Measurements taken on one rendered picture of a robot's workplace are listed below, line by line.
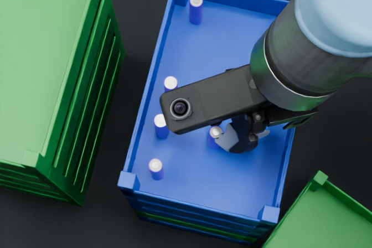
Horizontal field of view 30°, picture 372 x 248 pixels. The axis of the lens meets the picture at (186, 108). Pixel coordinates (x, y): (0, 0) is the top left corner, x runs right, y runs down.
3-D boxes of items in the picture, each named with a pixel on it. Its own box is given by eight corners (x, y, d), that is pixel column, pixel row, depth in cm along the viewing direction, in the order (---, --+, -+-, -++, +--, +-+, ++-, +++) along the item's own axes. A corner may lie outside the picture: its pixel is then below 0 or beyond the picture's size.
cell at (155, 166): (152, 165, 93) (150, 156, 87) (165, 168, 93) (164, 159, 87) (149, 178, 93) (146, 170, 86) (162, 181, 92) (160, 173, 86)
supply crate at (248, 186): (175, -8, 100) (174, -33, 92) (313, 22, 99) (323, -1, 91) (122, 194, 92) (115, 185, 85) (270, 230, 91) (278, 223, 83)
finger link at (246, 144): (244, 160, 83) (268, 134, 76) (232, 163, 83) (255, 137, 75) (231, 125, 85) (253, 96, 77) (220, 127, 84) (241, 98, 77)
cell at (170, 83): (179, 77, 89) (179, 91, 96) (165, 74, 90) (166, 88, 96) (175, 91, 89) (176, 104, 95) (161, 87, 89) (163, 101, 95)
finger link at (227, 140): (260, 155, 90) (285, 129, 81) (218, 165, 88) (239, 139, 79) (252, 133, 91) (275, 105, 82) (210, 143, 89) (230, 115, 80)
